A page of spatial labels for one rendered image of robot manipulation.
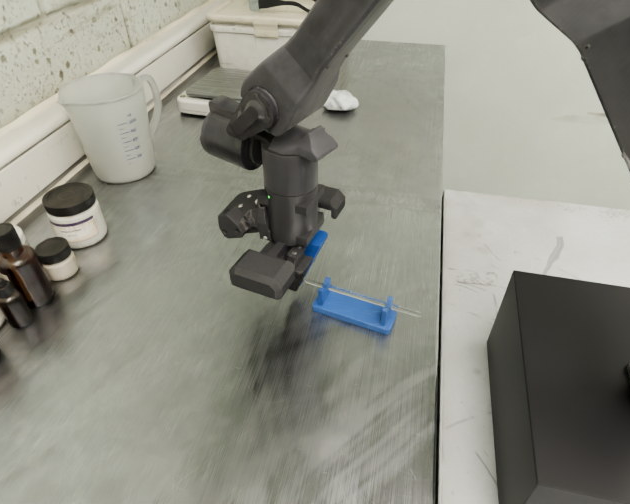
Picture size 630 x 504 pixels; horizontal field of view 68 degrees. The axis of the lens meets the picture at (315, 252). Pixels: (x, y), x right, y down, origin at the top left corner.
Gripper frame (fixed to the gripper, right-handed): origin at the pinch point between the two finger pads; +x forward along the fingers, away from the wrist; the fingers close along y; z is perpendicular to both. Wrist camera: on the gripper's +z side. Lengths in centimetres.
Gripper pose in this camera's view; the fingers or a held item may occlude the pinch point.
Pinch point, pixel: (294, 267)
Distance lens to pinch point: 57.6
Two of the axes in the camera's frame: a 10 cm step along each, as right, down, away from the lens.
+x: 0.0, 7.6, 6.5
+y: -4.0, 5.9, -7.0
